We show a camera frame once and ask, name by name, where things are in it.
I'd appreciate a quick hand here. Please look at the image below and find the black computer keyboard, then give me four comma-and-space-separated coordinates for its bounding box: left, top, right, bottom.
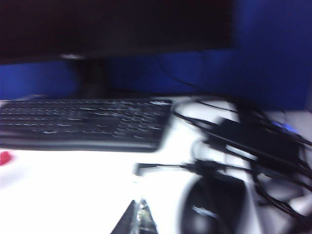
0, 97, 174, 154

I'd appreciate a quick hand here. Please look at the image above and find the black computer monitor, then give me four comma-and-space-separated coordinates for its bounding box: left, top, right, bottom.
0, 0, 235, 101

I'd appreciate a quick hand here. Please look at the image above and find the clear-taped right gripper right finger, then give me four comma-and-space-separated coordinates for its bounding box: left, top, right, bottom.
136, 199, 157, 234

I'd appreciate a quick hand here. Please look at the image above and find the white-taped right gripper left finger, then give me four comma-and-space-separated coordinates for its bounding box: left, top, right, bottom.
110, 199, 138, 234

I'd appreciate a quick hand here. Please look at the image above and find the black power adapter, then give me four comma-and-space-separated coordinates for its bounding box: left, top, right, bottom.
204, 116, 302, 169

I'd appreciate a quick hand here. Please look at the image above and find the blue partition panel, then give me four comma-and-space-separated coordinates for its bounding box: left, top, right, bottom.
0, 0, 312, 112

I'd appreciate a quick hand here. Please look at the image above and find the red bottle cap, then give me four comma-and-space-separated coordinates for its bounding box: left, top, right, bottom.
0, 150, 14, 167

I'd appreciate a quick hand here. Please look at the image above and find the black barrel plug cable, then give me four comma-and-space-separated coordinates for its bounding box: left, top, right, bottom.
133, 161, 220, 176

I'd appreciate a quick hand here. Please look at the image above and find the black computer mouse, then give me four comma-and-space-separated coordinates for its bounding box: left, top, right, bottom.
178, 175, 249, 234

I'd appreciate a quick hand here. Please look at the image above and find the thick black cable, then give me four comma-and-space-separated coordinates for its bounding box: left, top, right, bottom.
248, 136, 312, 220

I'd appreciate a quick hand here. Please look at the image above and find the blue video connector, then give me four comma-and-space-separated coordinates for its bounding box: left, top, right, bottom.
269, 121, 302, 136

